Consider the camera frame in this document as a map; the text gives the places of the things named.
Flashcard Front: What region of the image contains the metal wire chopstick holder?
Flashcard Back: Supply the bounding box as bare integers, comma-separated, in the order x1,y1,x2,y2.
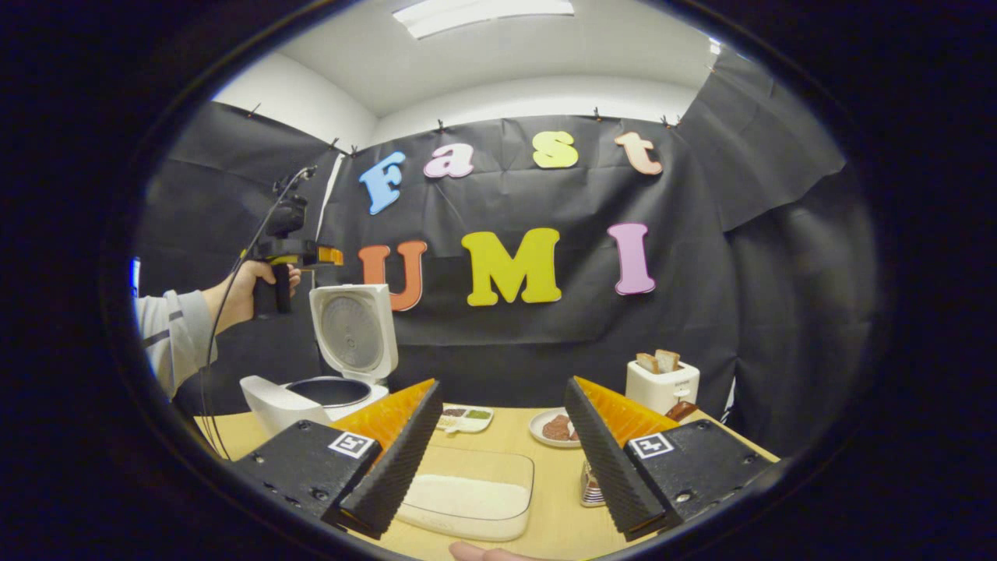
580,461,608,508

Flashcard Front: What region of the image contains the white toaster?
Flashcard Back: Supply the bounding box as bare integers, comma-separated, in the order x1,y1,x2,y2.
625,360,700,416

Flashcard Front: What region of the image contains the white divided grain dish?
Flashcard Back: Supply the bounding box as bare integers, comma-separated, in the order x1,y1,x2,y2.
436,405,495,434

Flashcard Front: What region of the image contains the clear container of rice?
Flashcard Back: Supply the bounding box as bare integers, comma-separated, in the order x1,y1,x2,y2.
396,446,536,543

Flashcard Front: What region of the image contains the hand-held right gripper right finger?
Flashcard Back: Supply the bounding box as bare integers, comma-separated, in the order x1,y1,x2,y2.
563,376,780,542

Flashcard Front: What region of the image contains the white oval plate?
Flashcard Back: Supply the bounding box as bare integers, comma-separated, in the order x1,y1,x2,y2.
530,408,581,449

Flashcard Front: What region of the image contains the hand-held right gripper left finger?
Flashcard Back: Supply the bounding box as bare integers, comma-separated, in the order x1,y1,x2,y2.
234,379,445,540

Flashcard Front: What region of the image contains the long ceiling light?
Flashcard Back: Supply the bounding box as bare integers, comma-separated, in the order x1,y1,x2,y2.
392,0,576,40

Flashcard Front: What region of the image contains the black backdrop cloth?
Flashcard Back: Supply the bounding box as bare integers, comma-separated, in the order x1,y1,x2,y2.
136,47,881,460

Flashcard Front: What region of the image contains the white rice cooker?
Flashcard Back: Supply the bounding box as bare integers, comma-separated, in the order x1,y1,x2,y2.
240,284,400,437

